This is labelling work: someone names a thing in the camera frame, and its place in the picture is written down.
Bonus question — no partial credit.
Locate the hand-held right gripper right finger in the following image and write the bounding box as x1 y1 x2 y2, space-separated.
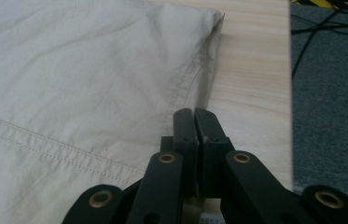
194 107 236 198

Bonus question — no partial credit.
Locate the beige short-sleeved shirt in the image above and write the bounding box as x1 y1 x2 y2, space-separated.
0 0 226 224

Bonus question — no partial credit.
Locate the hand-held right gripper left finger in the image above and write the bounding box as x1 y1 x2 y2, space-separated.
160 107 200 198

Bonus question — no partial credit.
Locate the black stand base striped tape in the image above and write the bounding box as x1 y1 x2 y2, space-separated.
289 0 348 12

